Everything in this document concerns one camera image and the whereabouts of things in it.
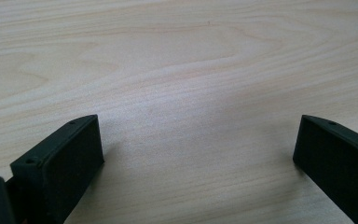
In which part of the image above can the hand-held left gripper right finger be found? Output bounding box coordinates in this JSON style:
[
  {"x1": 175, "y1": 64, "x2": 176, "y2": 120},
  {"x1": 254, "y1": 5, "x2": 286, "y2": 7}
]
[{"x1": 292, "y1": 114, "x2": 358, "y2": 224}]

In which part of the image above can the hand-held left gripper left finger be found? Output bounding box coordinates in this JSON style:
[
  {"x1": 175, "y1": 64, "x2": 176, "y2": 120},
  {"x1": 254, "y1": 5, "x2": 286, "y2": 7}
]
[{"x1": 9, "y1": 114, "x2": 105, "y2": 224}]

